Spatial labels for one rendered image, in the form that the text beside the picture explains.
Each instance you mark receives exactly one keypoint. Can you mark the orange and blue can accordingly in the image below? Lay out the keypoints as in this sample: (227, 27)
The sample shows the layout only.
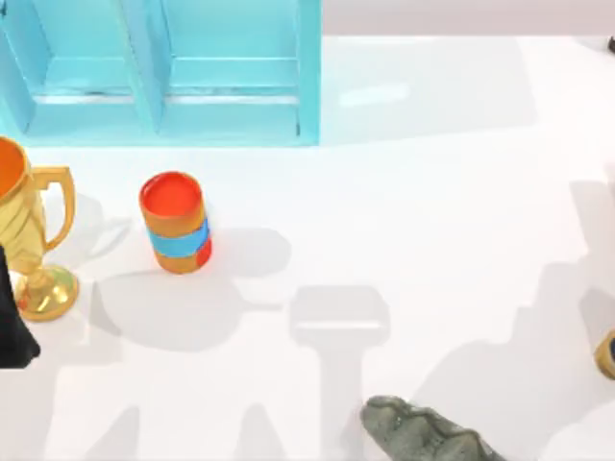
(175, 225)

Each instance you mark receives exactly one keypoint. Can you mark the grey-green shoe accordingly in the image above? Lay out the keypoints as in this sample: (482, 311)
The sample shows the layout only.
(423, 432)

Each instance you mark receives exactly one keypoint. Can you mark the light blue rack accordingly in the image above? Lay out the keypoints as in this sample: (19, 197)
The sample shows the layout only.
(144, 62)

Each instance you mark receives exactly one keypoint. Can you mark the gold trophy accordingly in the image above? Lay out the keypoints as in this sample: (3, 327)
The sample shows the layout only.
(24, 225)

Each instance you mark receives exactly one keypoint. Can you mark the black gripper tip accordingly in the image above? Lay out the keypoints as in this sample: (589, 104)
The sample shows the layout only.
(12, 331)

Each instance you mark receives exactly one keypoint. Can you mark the yellow and blue object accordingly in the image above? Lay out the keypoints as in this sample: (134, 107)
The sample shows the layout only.
(606, 354)

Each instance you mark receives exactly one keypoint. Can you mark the small dark object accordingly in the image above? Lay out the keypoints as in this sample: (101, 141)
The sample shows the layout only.
(612, 45)

